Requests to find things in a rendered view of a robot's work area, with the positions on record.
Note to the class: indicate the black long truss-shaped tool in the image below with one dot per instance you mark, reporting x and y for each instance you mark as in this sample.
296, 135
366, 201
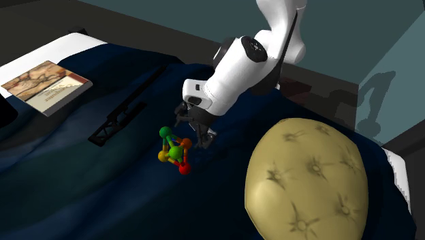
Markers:
114, 123

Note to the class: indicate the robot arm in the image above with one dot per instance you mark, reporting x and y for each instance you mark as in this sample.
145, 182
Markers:
232, 71

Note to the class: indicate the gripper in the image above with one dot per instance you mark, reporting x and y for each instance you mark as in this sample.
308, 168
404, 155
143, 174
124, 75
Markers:
202, 117

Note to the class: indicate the bed with dark blue blanket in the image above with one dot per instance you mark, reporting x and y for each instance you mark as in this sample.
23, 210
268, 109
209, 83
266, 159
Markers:
83, 189

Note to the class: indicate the brown and white book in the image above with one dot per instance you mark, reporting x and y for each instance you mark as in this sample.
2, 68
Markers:
46, 87

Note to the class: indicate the colourful ball-and-stick toy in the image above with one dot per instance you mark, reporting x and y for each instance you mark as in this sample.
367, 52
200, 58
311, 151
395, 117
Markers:
174, 152

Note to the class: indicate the beige tufted cushion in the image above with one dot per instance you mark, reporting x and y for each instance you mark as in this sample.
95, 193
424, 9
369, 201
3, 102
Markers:
307, 181

